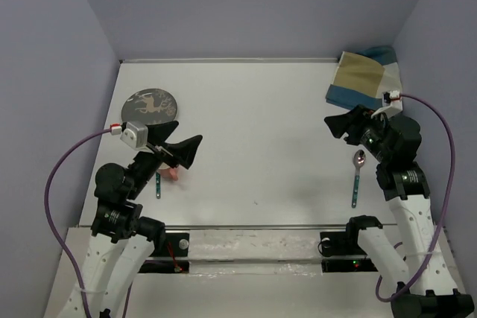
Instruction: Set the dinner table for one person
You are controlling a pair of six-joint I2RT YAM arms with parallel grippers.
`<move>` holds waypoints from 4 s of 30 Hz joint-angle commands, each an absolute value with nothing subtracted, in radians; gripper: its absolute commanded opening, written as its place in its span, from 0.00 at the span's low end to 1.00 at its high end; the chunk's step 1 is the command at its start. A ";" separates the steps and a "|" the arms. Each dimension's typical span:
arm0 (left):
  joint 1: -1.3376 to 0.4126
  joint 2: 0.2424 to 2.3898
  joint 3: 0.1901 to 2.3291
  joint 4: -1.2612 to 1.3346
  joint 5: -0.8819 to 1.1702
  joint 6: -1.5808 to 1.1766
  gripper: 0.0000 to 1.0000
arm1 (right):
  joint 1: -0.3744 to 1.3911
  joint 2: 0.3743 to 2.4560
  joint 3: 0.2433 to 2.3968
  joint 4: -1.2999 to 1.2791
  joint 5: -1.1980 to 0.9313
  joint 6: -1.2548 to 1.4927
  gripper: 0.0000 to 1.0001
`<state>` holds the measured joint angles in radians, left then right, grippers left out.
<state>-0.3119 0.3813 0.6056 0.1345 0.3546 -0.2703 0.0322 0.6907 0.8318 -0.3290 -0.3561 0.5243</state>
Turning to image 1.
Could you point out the blue beige checked placemat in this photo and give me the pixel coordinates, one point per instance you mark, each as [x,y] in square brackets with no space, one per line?
[361,78]

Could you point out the pink mug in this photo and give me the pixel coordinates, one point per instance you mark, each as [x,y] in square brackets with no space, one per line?
[167,172]

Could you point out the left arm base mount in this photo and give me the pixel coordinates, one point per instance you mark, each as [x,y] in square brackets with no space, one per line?
[171,257]

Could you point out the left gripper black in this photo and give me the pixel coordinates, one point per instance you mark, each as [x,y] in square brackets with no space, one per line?
[184,152]

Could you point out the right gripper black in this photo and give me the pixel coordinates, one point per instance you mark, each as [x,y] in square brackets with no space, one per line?
[352,122]

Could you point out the grey reindeer plate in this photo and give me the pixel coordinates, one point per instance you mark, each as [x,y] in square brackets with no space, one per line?
[150,106]

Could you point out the spoon with teal handle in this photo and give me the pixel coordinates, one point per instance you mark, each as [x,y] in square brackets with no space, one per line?
[359,160]

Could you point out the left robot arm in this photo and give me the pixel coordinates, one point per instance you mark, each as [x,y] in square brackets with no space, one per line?
[121,238]

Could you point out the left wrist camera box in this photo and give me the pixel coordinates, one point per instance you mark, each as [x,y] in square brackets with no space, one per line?
[135,135]

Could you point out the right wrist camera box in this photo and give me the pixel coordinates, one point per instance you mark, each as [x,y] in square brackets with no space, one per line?
[391,104]

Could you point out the fork with teal handle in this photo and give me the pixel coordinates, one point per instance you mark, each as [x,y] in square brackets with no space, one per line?
[158,185]

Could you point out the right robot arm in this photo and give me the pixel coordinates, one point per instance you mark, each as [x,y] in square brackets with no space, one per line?
[419,280]

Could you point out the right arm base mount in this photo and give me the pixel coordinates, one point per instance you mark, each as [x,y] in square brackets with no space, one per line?
[341,255]

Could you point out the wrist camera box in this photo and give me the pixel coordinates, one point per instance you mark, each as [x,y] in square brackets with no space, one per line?
[391,104]
[135,135]

